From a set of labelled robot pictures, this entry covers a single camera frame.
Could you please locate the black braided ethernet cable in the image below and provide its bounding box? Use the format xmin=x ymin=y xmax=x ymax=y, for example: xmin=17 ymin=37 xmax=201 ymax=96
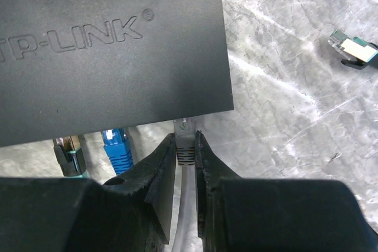
xmin=52 ymin=135 xmax=89 ymax=179

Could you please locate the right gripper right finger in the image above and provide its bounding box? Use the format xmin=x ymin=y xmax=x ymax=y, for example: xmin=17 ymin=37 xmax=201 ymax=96
xmin=195 ymin=132 xmax=377 ymax=251

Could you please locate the grey ethernet cable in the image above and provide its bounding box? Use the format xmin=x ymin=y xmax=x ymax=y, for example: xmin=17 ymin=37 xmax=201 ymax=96
xmin=171 ymin=117 xmax=198 ymax=252

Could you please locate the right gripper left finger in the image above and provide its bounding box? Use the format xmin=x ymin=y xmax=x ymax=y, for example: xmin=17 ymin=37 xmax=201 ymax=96
xmin=1 ymin=134 xmax=176 ymax=251

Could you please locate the black network switch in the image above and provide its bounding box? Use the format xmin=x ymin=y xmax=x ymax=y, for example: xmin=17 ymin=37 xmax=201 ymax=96
xmin=1 ymin=0 xmax=234 ymax=146

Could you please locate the blue ethernet cable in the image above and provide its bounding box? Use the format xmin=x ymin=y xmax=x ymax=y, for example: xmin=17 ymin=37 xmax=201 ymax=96
xmin=100 ymin=127 xmax=134 ymax=176

